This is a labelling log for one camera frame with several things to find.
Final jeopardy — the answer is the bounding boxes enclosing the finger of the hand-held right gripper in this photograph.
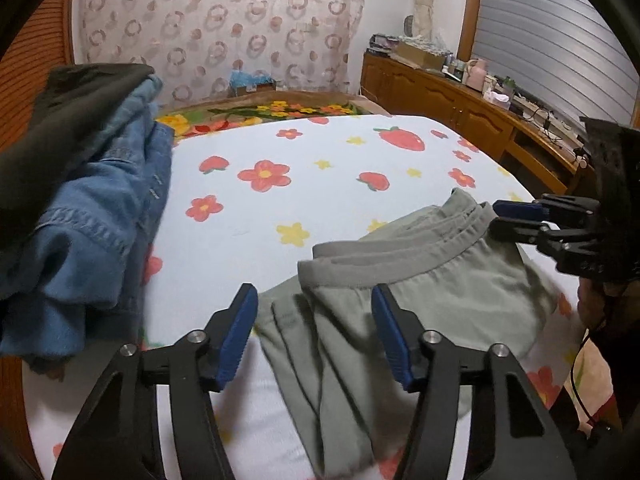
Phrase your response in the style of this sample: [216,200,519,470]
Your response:
[487,217,601,261]
[492,192,601,226]

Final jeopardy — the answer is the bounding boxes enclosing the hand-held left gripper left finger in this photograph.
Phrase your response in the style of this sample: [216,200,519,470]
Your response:
[52,282,260,480]

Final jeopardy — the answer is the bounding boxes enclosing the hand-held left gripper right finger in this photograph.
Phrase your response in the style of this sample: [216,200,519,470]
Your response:
[371,282,576,480]

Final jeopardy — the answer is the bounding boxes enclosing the grey-green pants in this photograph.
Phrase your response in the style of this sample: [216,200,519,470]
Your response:
[255,188,558,478]

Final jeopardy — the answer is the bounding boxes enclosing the white power strip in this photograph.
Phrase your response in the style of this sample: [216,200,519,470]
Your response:
[510,87,556,121]

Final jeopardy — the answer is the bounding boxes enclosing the white tissue pack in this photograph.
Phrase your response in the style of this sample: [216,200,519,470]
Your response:
[482,87,513,111]

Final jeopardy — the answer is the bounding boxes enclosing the pink kettle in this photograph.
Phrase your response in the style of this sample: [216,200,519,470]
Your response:
[462,58,488,88]

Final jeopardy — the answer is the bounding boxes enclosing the wooden cabinet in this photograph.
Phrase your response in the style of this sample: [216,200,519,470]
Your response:
[361,51,601,196]

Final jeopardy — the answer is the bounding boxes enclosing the white flower-print blanket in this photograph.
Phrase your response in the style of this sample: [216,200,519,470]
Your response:
[22,115,591,480]

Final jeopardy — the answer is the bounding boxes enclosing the grey window blind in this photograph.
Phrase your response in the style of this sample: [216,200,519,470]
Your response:
[472,0,640,128]

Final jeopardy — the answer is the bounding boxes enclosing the cardboard box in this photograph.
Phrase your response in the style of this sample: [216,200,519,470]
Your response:
[395,41,451,71]

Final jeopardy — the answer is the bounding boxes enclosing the folded blue denim jeans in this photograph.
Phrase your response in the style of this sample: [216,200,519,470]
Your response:
[0,117,173,368]
[107,76,166,161]

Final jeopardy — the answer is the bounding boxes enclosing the cream lace curtain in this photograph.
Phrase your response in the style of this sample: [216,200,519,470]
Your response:
[412,0,441,41]

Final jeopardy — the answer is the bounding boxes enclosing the colourful floral plush blanket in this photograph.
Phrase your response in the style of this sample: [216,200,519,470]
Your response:
[155,91,621,431]

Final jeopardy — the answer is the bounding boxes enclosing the blue plastic packet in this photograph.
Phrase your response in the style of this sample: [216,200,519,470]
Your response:
[229,62,277,97]

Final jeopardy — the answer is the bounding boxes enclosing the dark folded garment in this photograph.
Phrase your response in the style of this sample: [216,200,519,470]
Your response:
[0,63,156,256]

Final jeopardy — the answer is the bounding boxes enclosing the pink circle-print curtain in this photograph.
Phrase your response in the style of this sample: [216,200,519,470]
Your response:
[74,0,366,108]

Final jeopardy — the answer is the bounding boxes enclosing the ribbed wooden wardrobe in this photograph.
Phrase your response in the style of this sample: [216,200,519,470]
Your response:
[0,0,76,151]

